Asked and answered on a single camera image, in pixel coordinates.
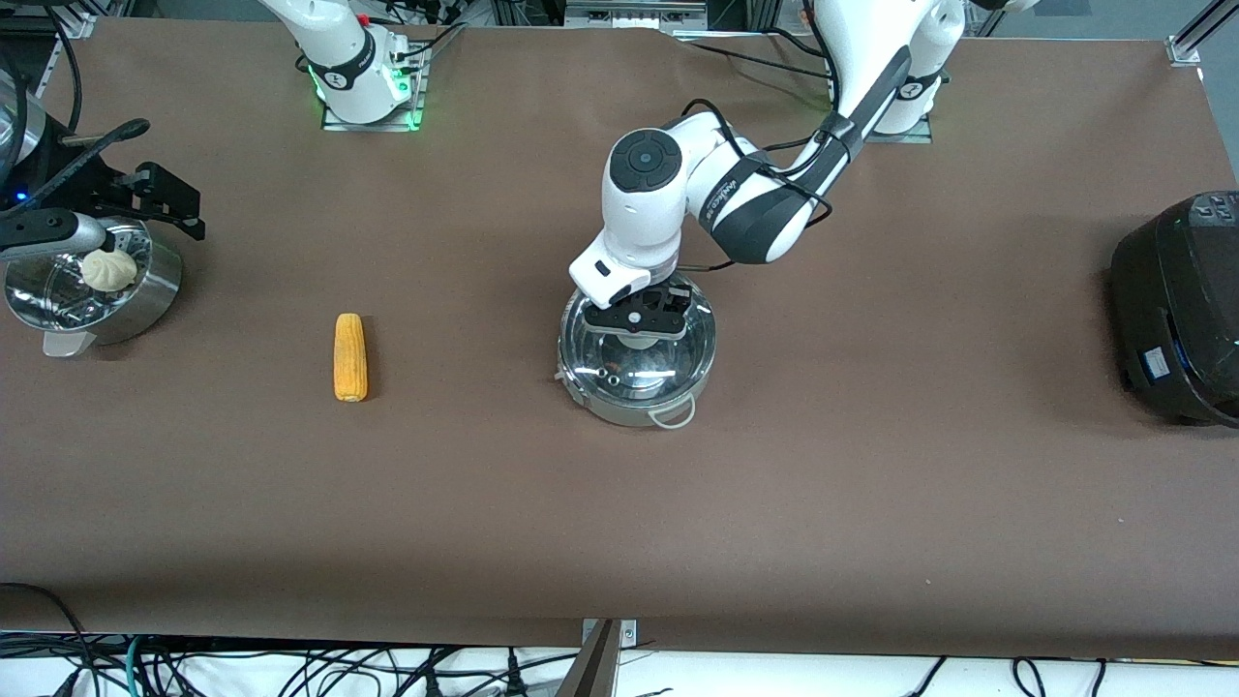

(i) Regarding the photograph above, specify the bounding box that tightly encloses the glass pot lid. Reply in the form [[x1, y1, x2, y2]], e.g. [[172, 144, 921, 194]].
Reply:
[[561, 281, 717, 403]]

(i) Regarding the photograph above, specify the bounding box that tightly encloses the yellow corn cob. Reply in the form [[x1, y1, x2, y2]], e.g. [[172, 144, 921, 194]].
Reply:
[[333, 313, 370, 404]]

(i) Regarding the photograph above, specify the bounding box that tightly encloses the stainless steel steamer pot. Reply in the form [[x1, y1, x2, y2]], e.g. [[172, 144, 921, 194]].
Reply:
[[4, 218, 184, 359]]

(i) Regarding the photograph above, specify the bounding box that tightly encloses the white steamed bun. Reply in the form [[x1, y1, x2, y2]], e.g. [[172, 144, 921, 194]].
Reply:
[[80, 248, 139, 294]]

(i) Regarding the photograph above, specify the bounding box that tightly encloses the brown table cover sheet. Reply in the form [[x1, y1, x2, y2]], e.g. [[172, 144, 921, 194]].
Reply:
[[0, 15, 1239, 661]]

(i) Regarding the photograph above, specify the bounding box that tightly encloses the grey power strip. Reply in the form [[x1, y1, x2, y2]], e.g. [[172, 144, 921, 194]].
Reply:
[[563, 0, 710, 32]]

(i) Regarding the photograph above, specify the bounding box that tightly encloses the black rice cooker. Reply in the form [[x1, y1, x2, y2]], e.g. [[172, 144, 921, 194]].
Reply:
[[1107, 191, 1239, 429]]

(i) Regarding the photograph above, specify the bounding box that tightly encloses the aluminium frame profile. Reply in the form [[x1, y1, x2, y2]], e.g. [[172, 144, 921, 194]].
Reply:
[[1165, 0, 1239, 69], [34, 0, 100, 103]]

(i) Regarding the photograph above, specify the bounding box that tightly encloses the black table cable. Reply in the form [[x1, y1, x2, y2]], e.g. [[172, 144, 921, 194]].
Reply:
[[760, 26, 833, 61], [678, 39, 835, 83]]

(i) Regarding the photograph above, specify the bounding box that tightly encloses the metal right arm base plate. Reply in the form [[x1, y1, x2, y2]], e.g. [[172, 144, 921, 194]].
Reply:
[[320, 37, 429, 133]]

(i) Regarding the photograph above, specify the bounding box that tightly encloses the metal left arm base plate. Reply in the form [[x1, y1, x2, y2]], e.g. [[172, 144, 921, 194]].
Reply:
[[852, 108, 936, 145]]

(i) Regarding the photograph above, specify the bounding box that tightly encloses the black base cable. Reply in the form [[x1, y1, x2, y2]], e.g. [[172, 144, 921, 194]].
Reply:
[[392, 21, 468, 76]]

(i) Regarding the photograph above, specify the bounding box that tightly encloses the metal table edge bracket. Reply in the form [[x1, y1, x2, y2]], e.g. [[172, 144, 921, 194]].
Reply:
[[556, 618, 640, 697]]

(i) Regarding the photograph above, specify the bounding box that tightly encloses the black looped floor cable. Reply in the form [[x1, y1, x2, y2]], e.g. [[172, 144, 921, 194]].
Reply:
[[0, 581, 100, 697]]

